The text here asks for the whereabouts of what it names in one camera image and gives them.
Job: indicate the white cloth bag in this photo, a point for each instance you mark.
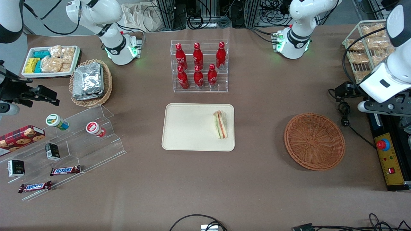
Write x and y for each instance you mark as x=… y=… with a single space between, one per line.
x=141 y=17

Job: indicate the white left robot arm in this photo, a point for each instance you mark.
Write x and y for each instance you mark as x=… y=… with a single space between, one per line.
x=300 y=19

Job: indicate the silver foil wrapped pack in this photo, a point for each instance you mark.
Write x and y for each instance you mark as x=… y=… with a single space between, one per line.
x=86 y=97
x=88 y=80

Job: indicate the red rocker switch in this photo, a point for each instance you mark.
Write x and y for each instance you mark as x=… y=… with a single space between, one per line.
x=391 y=170

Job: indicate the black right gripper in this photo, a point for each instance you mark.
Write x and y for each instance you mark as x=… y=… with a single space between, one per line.
x=13 y=89

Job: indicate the clear acrylic bottle rack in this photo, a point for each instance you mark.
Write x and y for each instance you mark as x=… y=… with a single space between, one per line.
x=224 y=86

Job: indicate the small black drink carton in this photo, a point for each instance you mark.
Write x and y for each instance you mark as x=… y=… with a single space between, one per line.
x=16 y=168
x=52 y=151

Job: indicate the red emergency stop button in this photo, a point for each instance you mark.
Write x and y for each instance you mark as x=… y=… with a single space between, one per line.
x=382 y=144

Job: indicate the round brown wicker basket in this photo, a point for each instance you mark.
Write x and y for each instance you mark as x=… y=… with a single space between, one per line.
x=314 y=141

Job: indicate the teal snack packet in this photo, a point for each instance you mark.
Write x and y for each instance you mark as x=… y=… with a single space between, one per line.
x=41 y=54
x=38 y=67

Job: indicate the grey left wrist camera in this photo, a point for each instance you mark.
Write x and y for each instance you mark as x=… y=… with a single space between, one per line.
x=364 y=106

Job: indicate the triangle sandwich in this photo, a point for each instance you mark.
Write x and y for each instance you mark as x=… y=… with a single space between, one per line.
x=220 y=125

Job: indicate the aluminium frame post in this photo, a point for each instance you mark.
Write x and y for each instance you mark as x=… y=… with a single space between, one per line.
x=165 y=14
x=252 y=12

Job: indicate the red cola bottle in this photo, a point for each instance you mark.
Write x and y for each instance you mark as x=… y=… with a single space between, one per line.
x=212 y=77
x=183 y=80
x=180 y=57
x=198 y=78
x=198 y=57
x=221 y=56

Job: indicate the red tartan cookie box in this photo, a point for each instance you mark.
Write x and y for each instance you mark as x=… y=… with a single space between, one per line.
x=19 y=138

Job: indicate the brown Snickers chocolate bar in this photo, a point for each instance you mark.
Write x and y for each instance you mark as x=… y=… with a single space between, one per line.
x=65 y=170
x=35 y=186

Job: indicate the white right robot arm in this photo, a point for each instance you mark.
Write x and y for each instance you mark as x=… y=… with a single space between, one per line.
x=96 y=12

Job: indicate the yellow emergency stop panel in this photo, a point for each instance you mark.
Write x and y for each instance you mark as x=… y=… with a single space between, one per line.
x=395 y=157

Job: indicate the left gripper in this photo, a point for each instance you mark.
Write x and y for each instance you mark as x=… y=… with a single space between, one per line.
x=350 y=89

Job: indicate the small white device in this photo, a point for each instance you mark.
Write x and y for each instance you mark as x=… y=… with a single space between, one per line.
x=209 y=228

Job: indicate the green lidded sunflower cup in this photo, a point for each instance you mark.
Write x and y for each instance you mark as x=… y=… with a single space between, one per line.
x=53 y=120

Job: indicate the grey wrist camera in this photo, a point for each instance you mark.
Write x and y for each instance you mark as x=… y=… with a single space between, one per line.
x=364 y=106
x=8 y=109

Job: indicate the clear acrylic stepped shelf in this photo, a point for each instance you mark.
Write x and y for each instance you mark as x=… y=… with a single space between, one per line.
x=96 y=150

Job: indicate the clear bagged rice cracker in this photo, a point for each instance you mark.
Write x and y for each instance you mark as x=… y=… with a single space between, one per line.
x=55 y=51
x=68 y=54
x=51 y=64
x=65 y=67

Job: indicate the clear bagged bread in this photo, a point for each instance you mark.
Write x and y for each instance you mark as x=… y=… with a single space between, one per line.
x=361 y=75
x=379 y=59
x=379 y=43
x=359 y=57
x=354 y=45
x=374 y=30

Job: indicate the yellow snack packet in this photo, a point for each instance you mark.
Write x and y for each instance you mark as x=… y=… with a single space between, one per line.
x=31 y=65

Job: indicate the black equipment case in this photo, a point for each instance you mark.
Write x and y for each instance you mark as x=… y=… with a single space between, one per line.
x=385 y=125

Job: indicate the oval light wicker basket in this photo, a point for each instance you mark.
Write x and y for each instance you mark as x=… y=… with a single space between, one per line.
x=108 y=83

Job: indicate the red lidded yogurt cup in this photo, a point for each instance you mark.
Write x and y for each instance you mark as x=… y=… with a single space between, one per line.
x=92 y=127

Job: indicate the white rectangular snack dish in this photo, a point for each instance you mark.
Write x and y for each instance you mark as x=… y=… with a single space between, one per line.
x=48 y=75

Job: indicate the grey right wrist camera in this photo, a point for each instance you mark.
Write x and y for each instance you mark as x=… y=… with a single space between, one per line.
x=8 y=109

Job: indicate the cream rectangular plastic tray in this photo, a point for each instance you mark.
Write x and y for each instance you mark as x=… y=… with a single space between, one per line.
x=189 y=128

